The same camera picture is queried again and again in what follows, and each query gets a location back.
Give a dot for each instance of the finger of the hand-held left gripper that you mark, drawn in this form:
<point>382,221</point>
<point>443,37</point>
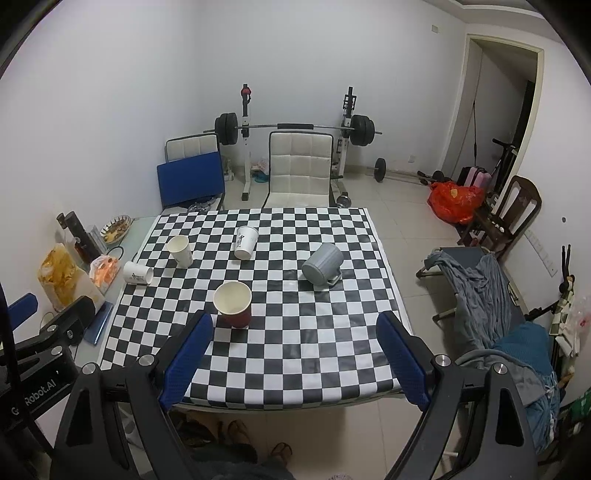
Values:
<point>64,321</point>
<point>24,308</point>

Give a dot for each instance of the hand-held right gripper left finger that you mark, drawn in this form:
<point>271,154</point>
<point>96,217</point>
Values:
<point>189,360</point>

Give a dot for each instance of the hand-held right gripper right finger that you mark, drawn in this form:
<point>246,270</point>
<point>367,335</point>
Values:
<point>404,360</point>

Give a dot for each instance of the red paper cup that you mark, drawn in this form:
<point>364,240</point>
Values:
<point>233,307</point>

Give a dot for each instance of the small printed white paper cup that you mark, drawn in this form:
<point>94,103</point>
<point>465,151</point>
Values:
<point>136,272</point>

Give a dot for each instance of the plain white paper cup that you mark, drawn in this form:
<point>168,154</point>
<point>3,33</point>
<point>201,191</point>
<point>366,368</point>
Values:
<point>181,253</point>

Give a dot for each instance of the tall printed white paper cup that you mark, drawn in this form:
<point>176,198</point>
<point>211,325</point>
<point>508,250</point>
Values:
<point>244,243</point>

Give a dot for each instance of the blue phone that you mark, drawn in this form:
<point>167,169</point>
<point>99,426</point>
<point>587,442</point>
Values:
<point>98,323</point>

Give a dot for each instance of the yellow snack bag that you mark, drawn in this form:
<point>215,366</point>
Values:
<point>57,277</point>

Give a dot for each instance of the orange snack packet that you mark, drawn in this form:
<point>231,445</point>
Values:
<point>104,272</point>

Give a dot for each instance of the dark shoes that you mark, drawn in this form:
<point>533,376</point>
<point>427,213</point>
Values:
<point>194,429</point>

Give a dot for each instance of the person's foot in sandal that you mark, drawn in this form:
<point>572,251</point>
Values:
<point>280,451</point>
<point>239,434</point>

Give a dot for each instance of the grey cloth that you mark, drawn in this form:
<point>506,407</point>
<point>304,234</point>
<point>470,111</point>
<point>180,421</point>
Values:
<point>485,300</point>

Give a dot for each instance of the plate with food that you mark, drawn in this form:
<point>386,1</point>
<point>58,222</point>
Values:
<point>116,228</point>

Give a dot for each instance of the black white checkered tablecloth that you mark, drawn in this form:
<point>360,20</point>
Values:
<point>295,332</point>

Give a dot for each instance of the folding bed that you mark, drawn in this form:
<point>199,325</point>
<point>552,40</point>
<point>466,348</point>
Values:
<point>461,254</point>

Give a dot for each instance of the blue cloth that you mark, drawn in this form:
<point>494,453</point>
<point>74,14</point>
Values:
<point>526,341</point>

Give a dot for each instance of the grey plastic mug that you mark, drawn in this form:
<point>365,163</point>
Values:
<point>321,265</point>

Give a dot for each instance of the red plastic bag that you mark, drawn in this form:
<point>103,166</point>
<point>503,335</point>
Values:
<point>455,201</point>

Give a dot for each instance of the small chrome dumbbell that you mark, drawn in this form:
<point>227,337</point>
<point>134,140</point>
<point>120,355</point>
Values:
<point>344,201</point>

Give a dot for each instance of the white plastic bag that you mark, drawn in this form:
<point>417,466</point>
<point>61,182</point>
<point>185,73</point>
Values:
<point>577,323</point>

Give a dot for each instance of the blue chair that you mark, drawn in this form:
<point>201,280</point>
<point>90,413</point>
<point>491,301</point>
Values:
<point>190,180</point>

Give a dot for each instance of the small dumbbell bar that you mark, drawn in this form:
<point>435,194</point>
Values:
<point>379,170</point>

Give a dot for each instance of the pink suitcase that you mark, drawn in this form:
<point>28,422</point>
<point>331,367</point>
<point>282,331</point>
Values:
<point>478,177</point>

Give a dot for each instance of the dark wooden chair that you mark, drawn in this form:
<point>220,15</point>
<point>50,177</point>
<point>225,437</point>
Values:
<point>524,198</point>

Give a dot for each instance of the white barbell rack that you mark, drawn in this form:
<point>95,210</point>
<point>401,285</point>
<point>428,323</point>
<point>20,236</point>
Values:
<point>246,161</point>

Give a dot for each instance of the white padded chair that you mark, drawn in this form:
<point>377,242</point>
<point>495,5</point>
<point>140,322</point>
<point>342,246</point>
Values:
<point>300,170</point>
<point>190,146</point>

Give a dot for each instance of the black scooter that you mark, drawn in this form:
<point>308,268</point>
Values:
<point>505,157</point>

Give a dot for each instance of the black barbell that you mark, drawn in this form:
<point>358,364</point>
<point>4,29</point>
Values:
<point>360,130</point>

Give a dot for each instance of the white wall power strip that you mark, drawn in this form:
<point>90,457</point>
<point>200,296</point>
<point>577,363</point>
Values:
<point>540,254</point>

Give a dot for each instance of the door frame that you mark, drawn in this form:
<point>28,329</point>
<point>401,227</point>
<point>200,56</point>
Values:
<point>461,101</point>

